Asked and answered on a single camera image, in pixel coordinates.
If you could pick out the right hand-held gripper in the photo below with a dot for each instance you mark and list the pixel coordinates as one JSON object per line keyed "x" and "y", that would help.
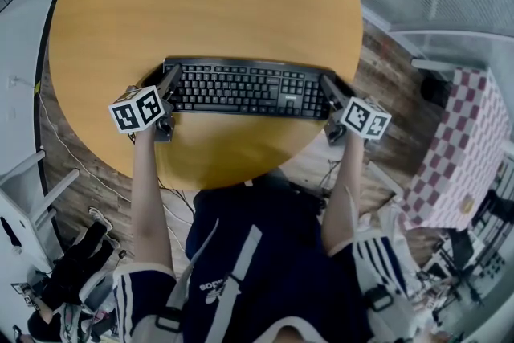
{"x": 365, "y": 118}

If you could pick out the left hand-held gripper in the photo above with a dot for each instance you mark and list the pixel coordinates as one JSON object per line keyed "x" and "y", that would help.
{"x": 136, "y": 110}

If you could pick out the black computer keyboard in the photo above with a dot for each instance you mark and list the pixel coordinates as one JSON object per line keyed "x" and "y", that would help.
{"x": 241, "y": 88}

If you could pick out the person's right forearm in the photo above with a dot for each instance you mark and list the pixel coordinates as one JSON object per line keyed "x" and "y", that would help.
{"x": 343, "y": 205}

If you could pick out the person's left forearm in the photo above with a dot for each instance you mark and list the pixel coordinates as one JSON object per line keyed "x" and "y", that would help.
{"x": 148, "y": 205}

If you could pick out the round wooden table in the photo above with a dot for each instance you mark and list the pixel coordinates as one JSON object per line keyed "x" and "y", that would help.
{"x": 160, "y": 12}

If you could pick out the checkered tablecloth table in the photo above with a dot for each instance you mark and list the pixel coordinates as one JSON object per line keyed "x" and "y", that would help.
{"x": 466, "y": 144}

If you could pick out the person's navy white striped shirt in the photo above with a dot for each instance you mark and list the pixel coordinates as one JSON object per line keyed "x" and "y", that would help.
{"x": 261, "y": 265}

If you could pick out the white desk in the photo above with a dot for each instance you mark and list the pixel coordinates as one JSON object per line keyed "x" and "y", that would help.
{"x": 16, "y": 213}

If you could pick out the white shelf rack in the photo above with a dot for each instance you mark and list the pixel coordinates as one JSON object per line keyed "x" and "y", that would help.
{"x": 462, "y": 269}

